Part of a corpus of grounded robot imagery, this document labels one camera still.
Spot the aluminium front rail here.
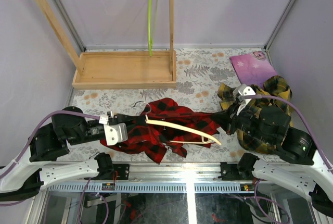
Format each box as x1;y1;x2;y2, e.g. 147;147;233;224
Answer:
40;161;319;183

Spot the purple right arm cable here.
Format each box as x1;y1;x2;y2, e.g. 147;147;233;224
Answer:
243;94;333;224

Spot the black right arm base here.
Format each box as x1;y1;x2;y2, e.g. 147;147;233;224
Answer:
219;153;259;181

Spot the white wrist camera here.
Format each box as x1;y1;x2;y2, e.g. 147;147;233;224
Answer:
233;84;256;116
98;111;128;146

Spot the wooden clothes rack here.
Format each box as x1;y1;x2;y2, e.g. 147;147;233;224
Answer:
35;0;177;90

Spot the purple folded cloth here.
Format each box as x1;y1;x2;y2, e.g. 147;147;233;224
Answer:
229;51;277;88

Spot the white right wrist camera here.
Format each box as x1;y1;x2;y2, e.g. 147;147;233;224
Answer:
233;84;256;116

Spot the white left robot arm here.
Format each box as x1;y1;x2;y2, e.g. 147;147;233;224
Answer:
1;106;146;205

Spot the cream wooden hanger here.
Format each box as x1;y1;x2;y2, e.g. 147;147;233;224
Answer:
132;101;222;145

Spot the green hanger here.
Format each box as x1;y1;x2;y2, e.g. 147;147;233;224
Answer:
147;0;158;57

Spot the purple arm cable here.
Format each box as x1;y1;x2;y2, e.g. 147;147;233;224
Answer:
0;111;101;224
243;94;333;224

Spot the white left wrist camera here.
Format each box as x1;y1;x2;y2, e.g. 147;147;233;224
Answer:
98;111;128;146

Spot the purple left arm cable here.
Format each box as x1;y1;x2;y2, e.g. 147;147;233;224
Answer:
0;111;101;224

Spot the floral table mat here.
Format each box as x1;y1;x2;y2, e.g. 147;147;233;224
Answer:
56;48;296;163

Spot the perforated cable duct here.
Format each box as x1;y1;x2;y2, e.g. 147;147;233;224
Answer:
48;182;254;194

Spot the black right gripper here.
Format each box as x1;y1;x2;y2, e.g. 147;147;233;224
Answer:
210;98;274;144

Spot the red black plaid shirt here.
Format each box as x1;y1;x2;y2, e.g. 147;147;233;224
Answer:
100;98;220;164

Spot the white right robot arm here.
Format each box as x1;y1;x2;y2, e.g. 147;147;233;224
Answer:
212;106;332;217

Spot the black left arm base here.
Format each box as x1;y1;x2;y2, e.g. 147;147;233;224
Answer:
102;164;130;181

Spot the yellow black plaid shirt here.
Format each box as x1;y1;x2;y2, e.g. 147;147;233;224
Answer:
217;76;293;155

